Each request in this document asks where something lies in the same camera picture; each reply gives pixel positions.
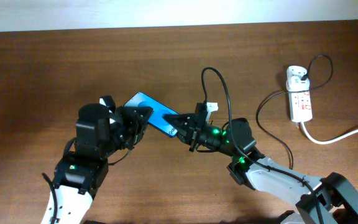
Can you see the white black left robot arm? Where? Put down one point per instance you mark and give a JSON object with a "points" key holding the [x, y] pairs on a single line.
{"points": [[100, 132]]}

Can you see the blue Galaxy smartphone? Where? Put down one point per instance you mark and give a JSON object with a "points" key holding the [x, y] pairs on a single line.
{"points": [[159, 110]]}

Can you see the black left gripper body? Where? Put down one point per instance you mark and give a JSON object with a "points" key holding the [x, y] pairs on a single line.
{"points": [[126, 130]]}

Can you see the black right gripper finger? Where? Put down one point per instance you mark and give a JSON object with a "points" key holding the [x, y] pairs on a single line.
{"points": [[185, 133], [180, 119]]}

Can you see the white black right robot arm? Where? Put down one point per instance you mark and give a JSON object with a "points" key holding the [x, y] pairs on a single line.
{"points": [[331, 199]]}

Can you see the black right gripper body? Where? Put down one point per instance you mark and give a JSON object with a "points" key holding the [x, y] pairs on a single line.
{"points": [[194, 130]]}

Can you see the white USB charger adapter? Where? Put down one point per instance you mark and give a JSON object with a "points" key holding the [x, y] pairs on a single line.
{"points": [[295, 83]]}

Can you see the white power strip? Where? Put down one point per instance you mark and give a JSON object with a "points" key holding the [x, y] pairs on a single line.
{"points": [[299, 101]]}

